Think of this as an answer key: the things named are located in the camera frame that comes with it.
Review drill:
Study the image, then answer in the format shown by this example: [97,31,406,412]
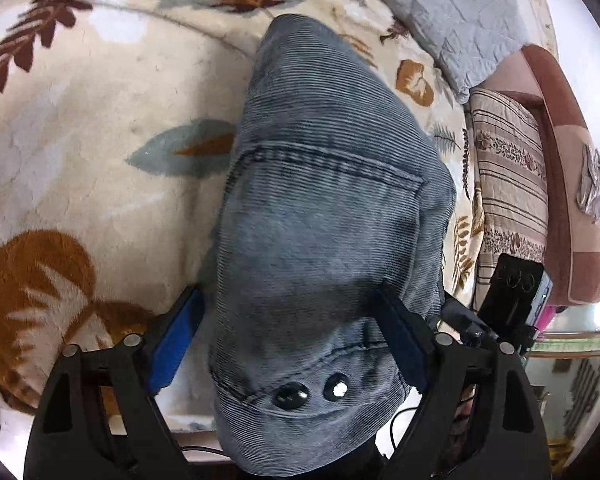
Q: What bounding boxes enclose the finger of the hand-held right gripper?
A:
[440,296,497,347]

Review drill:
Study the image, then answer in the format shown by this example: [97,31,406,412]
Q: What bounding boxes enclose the blue-grey corduroy pants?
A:
[207,12,458,478]

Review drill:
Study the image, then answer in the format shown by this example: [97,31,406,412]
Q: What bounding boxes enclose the glass-front cabinet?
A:
[525,305,600,461]

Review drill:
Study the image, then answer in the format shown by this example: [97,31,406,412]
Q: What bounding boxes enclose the grey quilted pillow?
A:
[330,0,539,106]

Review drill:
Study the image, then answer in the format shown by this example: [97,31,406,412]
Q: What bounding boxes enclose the brown and pink headboard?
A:
[480,44,600,307]

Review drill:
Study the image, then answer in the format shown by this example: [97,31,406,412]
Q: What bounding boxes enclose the beige striped pillow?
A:
[467,87,551,307]

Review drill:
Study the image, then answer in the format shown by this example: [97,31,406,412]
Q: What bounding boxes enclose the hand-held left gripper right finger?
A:
[372,285,552,480]

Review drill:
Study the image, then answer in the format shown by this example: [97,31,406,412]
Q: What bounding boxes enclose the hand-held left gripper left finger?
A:
[24,285,208,480]

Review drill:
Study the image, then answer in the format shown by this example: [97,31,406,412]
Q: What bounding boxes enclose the cream leaf-print blanket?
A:
[0,0,487,435]

